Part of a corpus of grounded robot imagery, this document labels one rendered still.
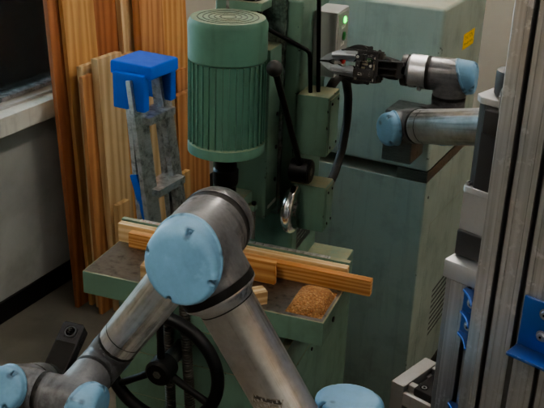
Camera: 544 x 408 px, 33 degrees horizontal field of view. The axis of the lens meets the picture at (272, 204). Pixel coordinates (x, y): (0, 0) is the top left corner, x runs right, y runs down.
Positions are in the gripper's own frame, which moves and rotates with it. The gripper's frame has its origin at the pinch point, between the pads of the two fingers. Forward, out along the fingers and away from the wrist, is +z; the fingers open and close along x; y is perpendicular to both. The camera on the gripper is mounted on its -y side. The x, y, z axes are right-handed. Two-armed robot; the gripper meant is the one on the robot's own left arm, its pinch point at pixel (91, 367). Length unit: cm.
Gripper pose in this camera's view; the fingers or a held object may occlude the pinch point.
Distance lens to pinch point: 190.4
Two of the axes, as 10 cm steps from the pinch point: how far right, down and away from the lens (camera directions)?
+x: 9.5, 1.8, -2.4
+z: 2.1, 1.4, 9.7
